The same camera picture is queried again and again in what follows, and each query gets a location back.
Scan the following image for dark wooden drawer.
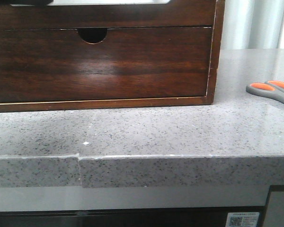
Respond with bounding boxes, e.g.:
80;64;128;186
0;0;216;30
0;27;212;103

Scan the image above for orange grey handled scissors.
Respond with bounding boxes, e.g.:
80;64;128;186
246;80;284;104

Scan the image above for dark wooden drawer cabinet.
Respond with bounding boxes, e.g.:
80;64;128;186
0;0;225;112

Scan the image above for white tray in drawer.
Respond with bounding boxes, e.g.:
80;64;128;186
49;0;170;6

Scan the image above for white QR code sticker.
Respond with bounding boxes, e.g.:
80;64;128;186
225;212;260;227

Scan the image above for grey cabinet door panel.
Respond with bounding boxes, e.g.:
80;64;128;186
263;185;284;227

